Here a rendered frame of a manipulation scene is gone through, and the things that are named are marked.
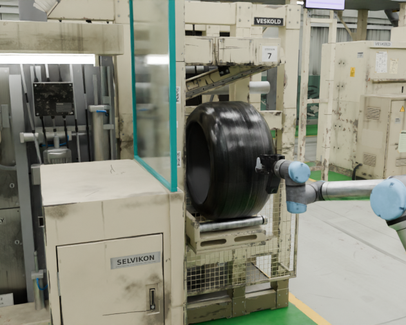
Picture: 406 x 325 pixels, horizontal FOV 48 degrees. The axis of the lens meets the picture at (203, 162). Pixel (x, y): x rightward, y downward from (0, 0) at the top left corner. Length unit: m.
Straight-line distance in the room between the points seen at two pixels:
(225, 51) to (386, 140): 4.40
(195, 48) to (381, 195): 1.26
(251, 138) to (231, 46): 0.60
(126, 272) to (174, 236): 0.17
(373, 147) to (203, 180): 4.47
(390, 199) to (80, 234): 0.91
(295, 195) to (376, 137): 4.98
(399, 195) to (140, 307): 0.84
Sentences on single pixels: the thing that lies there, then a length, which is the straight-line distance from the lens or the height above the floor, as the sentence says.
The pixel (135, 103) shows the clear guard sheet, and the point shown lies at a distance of 1.81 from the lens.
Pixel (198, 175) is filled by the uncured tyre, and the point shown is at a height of 1.06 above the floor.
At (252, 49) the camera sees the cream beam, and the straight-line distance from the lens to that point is 2.46.
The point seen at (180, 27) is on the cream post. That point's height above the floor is 1.80.
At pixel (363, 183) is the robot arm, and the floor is 1.23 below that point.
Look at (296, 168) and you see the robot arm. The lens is 1.67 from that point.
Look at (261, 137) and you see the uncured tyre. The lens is 2.03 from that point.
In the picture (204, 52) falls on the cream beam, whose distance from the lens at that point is 2.35.
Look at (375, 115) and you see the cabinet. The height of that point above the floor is 0.98.
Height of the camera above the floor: 1.63
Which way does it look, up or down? 12 degrees down
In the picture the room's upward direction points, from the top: straight up
